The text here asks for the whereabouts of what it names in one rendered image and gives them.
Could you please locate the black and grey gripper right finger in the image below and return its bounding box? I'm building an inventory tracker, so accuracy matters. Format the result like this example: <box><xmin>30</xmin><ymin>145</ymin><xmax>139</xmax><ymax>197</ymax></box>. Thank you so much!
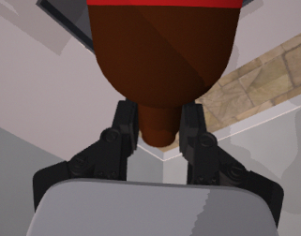
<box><xmin>179</xmin><ymin>100</ymin><xmax>284</xmax><ymax>228</ymax></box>

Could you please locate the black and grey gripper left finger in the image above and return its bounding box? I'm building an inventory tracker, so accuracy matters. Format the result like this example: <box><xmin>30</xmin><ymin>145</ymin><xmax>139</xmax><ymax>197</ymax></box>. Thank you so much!
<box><xmin>33</xmin><ymin>98</ymin><xmax>140</xmax><ymax>212</ymax></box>

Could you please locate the dark grey rectangular tray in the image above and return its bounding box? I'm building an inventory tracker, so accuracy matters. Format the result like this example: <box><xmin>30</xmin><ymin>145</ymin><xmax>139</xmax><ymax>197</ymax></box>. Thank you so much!
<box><xmin>36</xmin><ymin>0</ymin><xmax>95</xmax><ymax>54</ymax></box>

